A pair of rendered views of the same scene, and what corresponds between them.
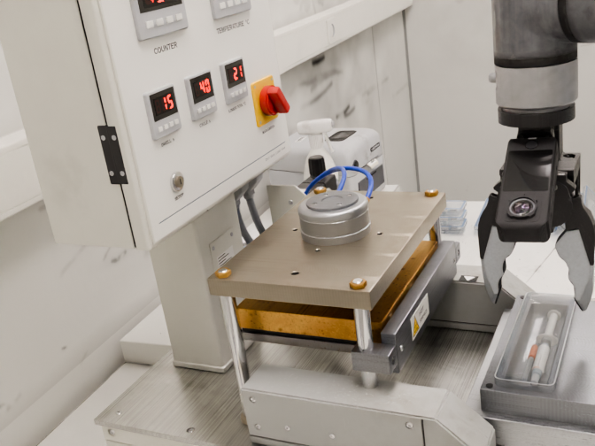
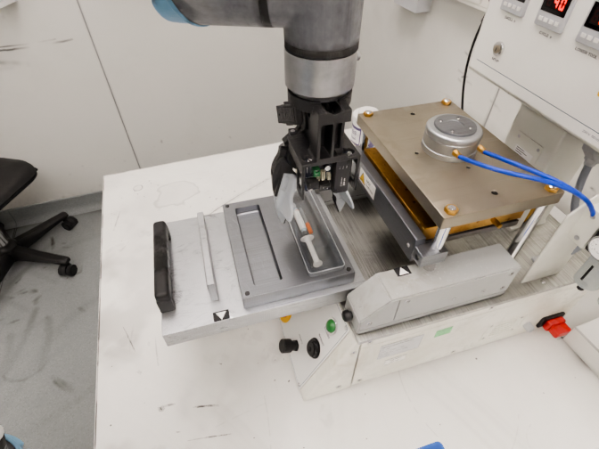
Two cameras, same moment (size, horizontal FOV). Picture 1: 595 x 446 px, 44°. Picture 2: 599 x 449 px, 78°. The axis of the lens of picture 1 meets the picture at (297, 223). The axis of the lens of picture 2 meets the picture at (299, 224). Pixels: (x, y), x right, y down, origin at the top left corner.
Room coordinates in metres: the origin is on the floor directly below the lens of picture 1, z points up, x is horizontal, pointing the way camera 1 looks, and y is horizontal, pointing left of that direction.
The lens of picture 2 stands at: (0.95, -0.54, 1.42)
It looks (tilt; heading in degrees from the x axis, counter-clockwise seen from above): 45 degrees down; 135
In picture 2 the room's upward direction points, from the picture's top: straight up
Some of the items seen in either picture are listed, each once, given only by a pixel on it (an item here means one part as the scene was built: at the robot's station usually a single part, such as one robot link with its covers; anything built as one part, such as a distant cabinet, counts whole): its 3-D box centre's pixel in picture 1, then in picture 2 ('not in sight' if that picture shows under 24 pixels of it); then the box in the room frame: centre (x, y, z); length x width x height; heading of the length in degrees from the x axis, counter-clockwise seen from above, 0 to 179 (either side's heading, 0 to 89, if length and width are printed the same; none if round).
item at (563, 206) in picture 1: (538, 163); (319, 138); (0.70, -0.25, 1.18); 0.09 x 0.08 x 0.12; 152
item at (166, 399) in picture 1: (328, 366); (436, 228); (0.79, -0.01, 0.93); 0.46 x 0.35 x 0.01; 61
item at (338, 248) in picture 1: (320, 243); (468, 165); (0.81, -0.02, 1.08); 0.31 x 0.24 x 0.13; 151
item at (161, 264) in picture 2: not in sight; (163, 263); (0.56, -0.43, 0.99); 0.15 x 0.02 x 0.04; 151
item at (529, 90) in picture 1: (532, 85); (323, 68); (0.69, -0.24, 1.26); 0.08 x 0.08 x 0.05
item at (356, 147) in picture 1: (328, 168); not in sight; (1.78, -0.10, 0.88); 0.25 x 0.20 x 0.17; 59
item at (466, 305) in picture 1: (444, 295); (427, 289); (0.86, -0.17, 0.96); 0.26 x 0.05 x 0.07; 61
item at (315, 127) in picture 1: (321, 173); not in sight; (1.62, -0.07, 0.92); 0.09 x 0.08 x 0.25; 78
